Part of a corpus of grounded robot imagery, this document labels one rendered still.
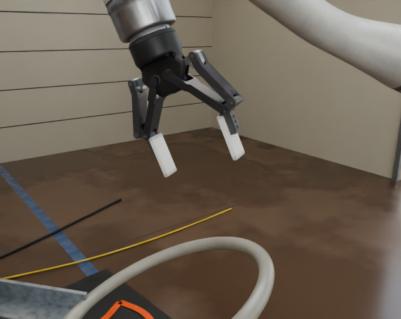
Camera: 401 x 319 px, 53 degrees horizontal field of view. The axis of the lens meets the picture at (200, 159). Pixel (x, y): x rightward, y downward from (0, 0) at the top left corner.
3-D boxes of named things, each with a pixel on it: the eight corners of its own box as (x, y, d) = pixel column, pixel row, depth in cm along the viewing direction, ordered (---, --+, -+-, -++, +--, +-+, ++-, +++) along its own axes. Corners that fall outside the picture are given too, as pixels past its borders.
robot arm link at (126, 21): (133, 9, 65) (147, 43, 67) (93, 12, 58) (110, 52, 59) (175, -17, 60) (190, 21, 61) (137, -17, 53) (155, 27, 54)
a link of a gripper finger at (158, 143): (151, 137, 65) (147, 138, 66) (167, 176, 67) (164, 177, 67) (161, 132, 68) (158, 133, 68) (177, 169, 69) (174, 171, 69)
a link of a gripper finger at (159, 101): (158, 79, 60) (150, 75, 60) (145, 142, 66) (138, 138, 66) (172, 74, 63) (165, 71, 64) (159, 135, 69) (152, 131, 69)
